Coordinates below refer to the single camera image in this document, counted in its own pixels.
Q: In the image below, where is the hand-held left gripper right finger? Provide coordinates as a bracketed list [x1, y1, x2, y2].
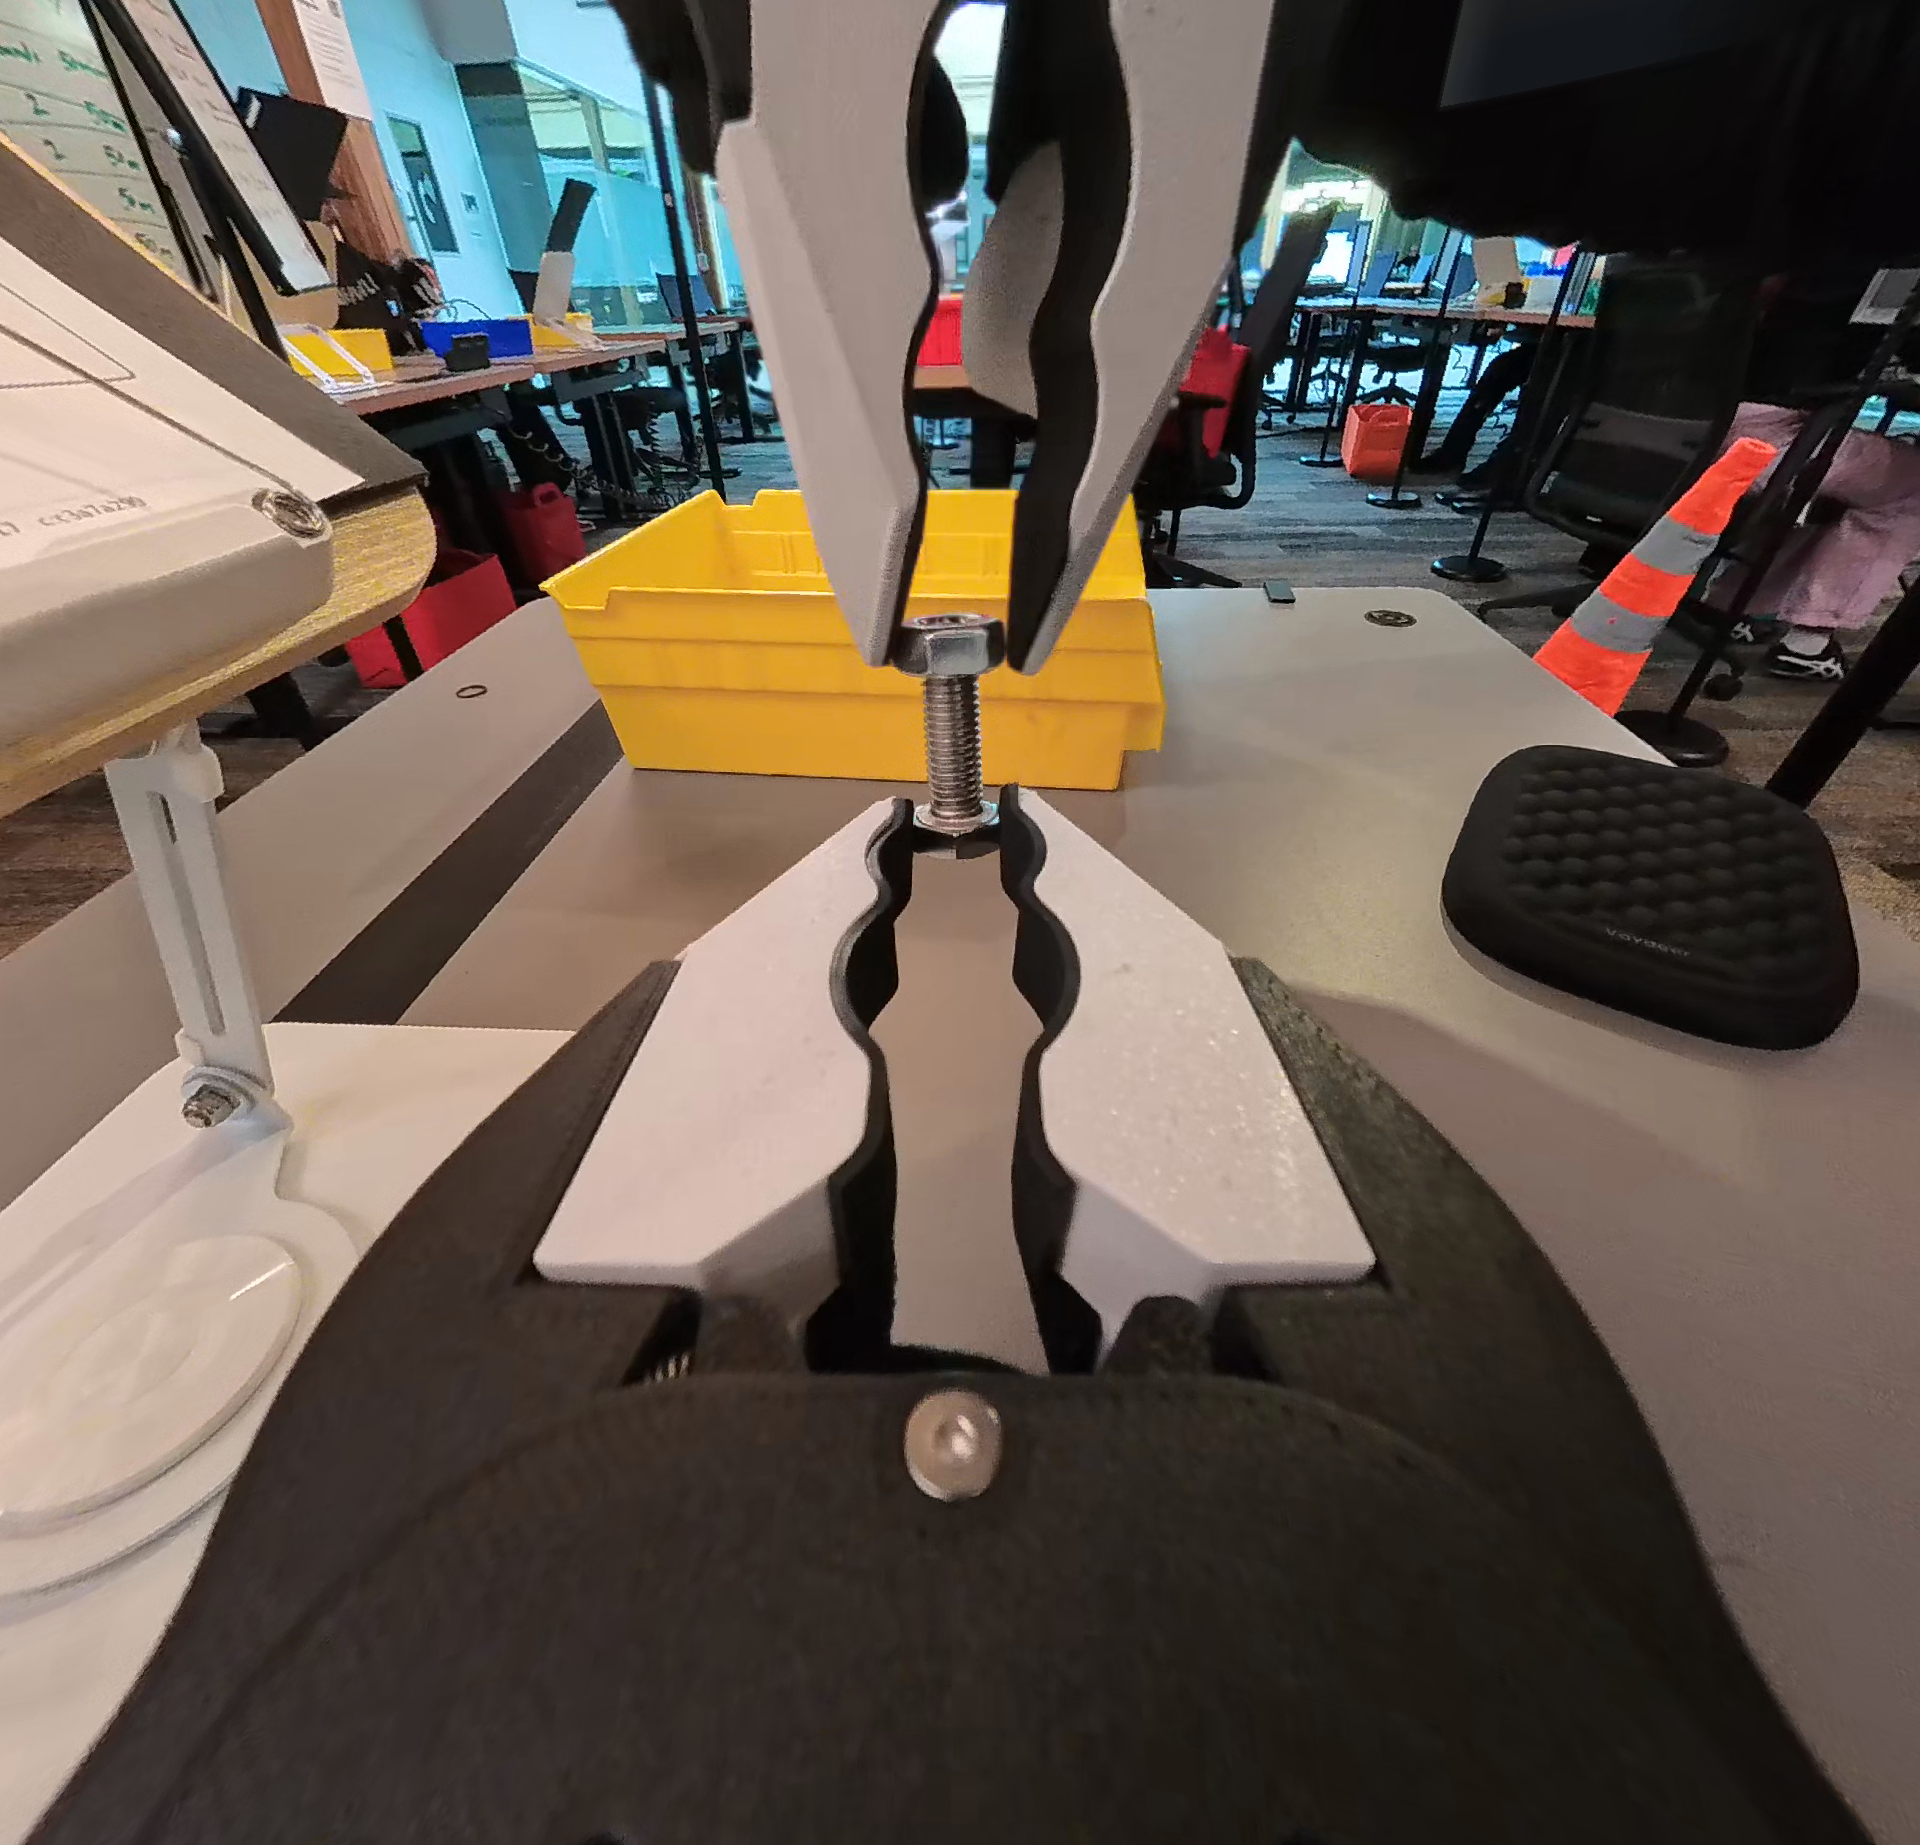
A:
[997, 782, 1380, 1370]

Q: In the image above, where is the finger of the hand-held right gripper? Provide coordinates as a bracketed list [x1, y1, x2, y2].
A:
[958, 0, 1289, 674]
[715, 0, 975, 666]

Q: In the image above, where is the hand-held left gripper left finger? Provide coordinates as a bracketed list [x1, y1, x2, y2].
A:
[532, 800, 918, 1364]

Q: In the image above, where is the steel hex bolt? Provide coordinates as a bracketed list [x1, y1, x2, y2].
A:
[896, 615, 1004, 814]

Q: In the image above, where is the thin black pole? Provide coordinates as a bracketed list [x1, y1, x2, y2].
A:
[643, 74, 737, 504]

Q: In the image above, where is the red office chair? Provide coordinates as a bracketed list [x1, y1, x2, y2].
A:
[1139, 328, 1259, 587]

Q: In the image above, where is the white paper notice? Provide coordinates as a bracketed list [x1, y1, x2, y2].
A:
[273, 0, 377, 122]

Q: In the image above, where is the wooden column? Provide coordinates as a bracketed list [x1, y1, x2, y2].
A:
[224, 0, 409, 279]

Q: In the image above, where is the wooden office desk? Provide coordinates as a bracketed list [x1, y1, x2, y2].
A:
[322, 318, 752, 527]

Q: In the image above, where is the black flat panel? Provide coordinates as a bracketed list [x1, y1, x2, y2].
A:
[232, 88, 357, 222]

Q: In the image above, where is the red jerry can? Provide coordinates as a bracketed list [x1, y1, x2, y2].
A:
[497, 485, 588, 589]

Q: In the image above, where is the yellow plastic bin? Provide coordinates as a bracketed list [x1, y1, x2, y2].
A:
[540, 486, 1167, 793]

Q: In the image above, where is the black display stand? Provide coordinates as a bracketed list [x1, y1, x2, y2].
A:
[51, 0, 334, 363]

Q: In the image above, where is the black textured rubber mat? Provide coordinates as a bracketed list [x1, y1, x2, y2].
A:
[1440, 745, 1862, 1053]

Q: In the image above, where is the black mesh office chair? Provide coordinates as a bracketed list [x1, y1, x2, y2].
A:
[1499, 277, 1802, 678]

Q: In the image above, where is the red fabric box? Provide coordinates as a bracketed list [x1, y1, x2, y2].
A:
[344, 546, 519, 689]

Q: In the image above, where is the wooden stand board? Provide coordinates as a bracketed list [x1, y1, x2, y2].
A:
[0, 486, 436, 812]

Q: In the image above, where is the whiteboard with green writing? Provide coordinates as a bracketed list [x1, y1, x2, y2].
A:
[0, 0, 189, 288]

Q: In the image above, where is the orange traffic cone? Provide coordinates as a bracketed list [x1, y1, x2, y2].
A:
[1532, 434, 1779, 719]

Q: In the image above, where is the white sheet holder panel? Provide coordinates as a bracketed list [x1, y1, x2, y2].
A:
[0, 486, 338, 753]

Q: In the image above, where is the thick black pole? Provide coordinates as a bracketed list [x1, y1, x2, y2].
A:
[1768, 628, 1920, 812]

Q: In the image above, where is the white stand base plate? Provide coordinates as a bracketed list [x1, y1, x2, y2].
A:
[0, 1023, 578, 1608]

